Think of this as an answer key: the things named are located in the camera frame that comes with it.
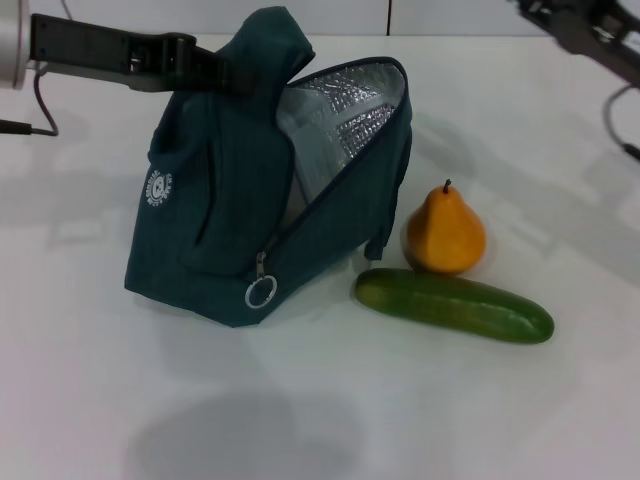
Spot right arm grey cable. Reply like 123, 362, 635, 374
602, 82, 640, 162

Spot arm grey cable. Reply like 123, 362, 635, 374
0, 62, 60, 139
602, 82, 640, 162

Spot orange pear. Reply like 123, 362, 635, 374
406, 178, 487, 275

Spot dark teal insulated lunch bag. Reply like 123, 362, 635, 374
123, 5, 415, 331

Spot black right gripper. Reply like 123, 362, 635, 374
514, 0, 640, 91

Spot green cucumber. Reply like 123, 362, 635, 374
355, 268, 555, 346

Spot left arm grey cable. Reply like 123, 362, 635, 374
0, 62, 60, 139

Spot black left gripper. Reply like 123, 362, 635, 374
30, 13, 262, 99

